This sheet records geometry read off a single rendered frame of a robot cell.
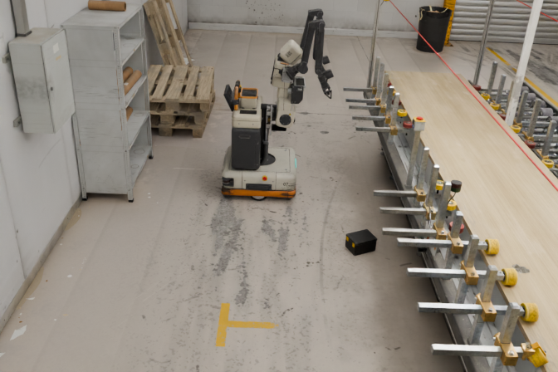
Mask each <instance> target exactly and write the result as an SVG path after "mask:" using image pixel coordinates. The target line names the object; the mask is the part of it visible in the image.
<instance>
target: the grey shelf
mask: <svg viewBox="0 0 558 372"><path fill-rule="evenodd" d="M143 6H144V5H143V3H126V11H125V12H122V11H103V10H89V8H88V6H87V7H85V8H84V9H82V10H81V11H79V12H78V13H77V14H75V15H74V16H72V17H70V18H69V19H67V20H66V21H64V22H63V23H62V24H60V28H62V29H65V34H66V45H67V53H68V60H69V66H70V73H71V85H72V91H73V97H74V105H75V112H74V114H73V115H72V122H73V129H74V135H75V142H76V153H77V160H78V166H79V173H80V180H81V192H82V200H83V201H87V199H88V196H86V193H118V194H127V192H128V199H129V203H133V202H134V197H133V187H134V185H135V180H136V178H137V177H138V176H139V174H140V172H141V170H142V168H143V167H144V164H145V162H146V160H147V158H148V157H149V159H153V157H154V156H153V147H152V136H151V123H150V110H149V85H148V72H147V59H146V45H145V33H144V8H143ZM141 9H142V10H141ZM141 13H142V14H141ZM141 16H142V17H141ZM142 24H143V25H142ZM140 29H141V35H140ZM113 33H114V39H113ZM114 42H115V48H114ZM141 43H142V49H141ZM116 48H117V49H116ZM142 54H143V61H142ZM127 66H129V67H131V68H132V69H133V72H134V71H136V70H139V71H141V73H142V76H141V77H140V78H139V79H138V80H137V82H136V83H135V84H134V86H133V87H132V88H131V89H130V91H129V92H128V93H127V94H126V95H125V90H124V80H123V70H124V69H125V68H126V67H127ZM143 67H144V74H143ZM116 70H117V75H116ZM117 79H118V85H117ZM118 88H119V94H118ZM146 89H147V90H146ZM144 91H145V98H144ZM121 97H122V98H121ZM119 98H120V100H119ZM147 102H148V103H147ZM145 103H146V109H145ZM127 106H130V107H131V108H132V109H133V112H132V114H131V116H130V117H129V119H128V121H127V119H126V108H127ZM120 116H121V122H120ZM123 118H124V119H123ZM146 120H147V122H146ZM123 122H124V123H123ZM121 126H122V131H121ZM147 127H148V134H147ZM148 140H149V145H148ZM80 142H81V145H80ZM150 152H151V153H150Z"/></svg>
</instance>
